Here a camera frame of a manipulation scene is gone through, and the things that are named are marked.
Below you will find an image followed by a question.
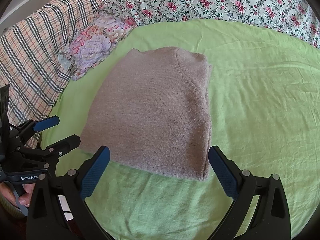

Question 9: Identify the purple pink floral pillow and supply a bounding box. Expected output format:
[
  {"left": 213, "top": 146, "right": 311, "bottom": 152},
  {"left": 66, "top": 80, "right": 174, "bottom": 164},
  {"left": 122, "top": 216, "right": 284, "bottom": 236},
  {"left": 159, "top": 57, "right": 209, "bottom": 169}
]
[{"left": 58, "top": 10, "right": 136, "bottom": 81}]

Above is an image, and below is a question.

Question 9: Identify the beige knit sweater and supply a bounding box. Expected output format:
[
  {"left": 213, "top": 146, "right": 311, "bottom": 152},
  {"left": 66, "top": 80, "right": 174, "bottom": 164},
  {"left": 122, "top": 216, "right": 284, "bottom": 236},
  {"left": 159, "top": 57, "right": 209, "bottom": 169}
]
[{"left": 80, "top": 47, "right": 212, "bottom": 181}]

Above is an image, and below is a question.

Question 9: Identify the rose floral white quilt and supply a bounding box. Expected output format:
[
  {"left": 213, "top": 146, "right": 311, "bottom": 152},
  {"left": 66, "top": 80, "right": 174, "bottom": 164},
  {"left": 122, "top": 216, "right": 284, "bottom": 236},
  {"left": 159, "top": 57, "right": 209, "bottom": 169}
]
[{"left": 103, "top": 0, "right": 319, "bottom": 48}]

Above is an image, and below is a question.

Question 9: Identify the plaid checkered blanket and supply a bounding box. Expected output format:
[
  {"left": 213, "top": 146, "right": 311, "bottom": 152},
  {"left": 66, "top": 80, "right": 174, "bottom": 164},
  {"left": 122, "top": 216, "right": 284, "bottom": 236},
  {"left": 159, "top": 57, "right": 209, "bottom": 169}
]
[{"left": 0, "top": 0, "right": 111, "bottom": 149}]

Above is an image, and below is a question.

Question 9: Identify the person left hand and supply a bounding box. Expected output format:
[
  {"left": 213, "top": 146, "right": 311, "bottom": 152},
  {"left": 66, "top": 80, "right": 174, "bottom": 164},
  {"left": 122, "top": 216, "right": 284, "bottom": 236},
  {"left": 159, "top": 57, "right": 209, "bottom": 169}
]
[{"left": 0, "top": 182, "right": 36, "bottom": 208}]

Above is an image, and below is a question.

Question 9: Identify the light green bed sheet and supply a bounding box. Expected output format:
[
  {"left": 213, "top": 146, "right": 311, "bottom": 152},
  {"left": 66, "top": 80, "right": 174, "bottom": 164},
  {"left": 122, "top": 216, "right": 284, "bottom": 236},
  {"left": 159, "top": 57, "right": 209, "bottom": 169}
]
[{"left": 41, "top": 20, "right": 319, "bottom": 239}]

